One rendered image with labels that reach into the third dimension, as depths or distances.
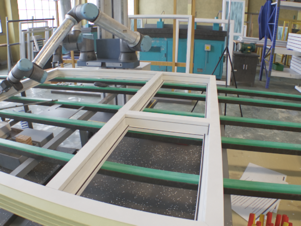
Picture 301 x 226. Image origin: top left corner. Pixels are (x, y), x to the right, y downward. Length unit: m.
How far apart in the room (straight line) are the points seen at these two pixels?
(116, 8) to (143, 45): 0.63
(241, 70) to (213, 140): 4.42
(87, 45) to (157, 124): 1.52
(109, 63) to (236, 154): 1.47
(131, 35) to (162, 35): 3.49
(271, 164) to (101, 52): 1.90
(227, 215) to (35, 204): 0.52
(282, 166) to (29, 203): 1.18
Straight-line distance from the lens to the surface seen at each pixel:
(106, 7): 2.44
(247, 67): 5.18
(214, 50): 5.30
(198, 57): 5.32
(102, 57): 2.40
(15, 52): 10.44
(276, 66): 5.57
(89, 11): 1.63
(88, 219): 0.53
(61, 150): 1.45
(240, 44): 5.15
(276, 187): 0.78
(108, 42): 2.35
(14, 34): 10.38
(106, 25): 1.73
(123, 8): 2.30
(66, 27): 1.72
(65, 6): 2.31
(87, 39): 2.31
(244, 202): 1.01
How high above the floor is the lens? 1.33
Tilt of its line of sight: 23 degrees down
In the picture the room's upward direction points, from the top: straight up
